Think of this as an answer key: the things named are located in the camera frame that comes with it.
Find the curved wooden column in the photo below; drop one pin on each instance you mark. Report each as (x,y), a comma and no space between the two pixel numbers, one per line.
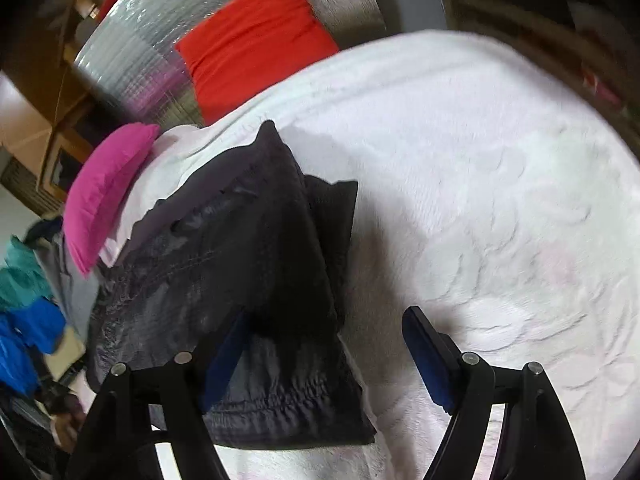
(55,110)

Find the red pillow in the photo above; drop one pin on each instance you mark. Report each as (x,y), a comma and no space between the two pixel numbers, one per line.
(250,40)

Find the white bedspread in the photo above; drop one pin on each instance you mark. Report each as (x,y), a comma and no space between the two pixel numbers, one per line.
(475,185)

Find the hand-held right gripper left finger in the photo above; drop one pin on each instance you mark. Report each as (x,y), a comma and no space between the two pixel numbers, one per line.
(225,360)

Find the grey garment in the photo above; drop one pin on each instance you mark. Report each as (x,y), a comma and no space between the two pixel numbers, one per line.
(70,290)

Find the pink pillow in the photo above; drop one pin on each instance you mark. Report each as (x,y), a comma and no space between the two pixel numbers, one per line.
(105,185)

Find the black puffer jacket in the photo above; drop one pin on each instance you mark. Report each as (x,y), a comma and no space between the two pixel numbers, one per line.
(250,240)

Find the teal garment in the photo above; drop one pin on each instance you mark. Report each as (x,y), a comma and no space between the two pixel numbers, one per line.
(20,275)

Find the silver insulation sheet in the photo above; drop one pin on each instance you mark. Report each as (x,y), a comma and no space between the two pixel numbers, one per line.
(140,60)

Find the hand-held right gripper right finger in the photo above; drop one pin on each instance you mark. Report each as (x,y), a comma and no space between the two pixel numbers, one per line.
(425,360)

